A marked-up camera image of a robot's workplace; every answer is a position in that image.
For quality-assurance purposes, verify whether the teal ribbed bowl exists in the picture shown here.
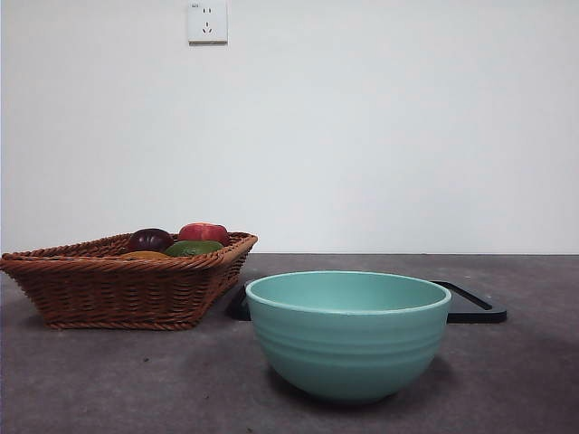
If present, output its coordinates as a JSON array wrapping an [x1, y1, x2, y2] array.
[[244, 269, 452, 405]]

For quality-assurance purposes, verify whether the brown kiwifruit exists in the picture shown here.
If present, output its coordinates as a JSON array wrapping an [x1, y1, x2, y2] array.
[[118, 250, 171, 261]]

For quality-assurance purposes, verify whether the red apple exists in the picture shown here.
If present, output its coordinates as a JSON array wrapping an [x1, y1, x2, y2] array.
[[177, 222, 231, 248]]

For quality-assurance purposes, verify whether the green fruit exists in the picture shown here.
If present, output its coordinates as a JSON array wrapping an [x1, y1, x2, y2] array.
[[163, 240, 226, 258]]

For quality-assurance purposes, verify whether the dark purple fruit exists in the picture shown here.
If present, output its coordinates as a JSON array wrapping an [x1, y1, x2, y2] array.
[[126, 228, 176, 253]]

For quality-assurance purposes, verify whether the brown wicker basket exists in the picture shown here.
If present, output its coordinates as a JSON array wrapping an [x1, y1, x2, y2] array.
[[0, 231, 259, 330]]

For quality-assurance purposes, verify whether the dark rectangular tray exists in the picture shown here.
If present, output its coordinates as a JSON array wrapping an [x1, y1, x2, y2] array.
[[224, 278, 508, 325]]

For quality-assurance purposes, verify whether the white wall socket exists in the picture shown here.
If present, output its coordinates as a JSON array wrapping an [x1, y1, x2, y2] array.
[[187, 0, 229, 46]]

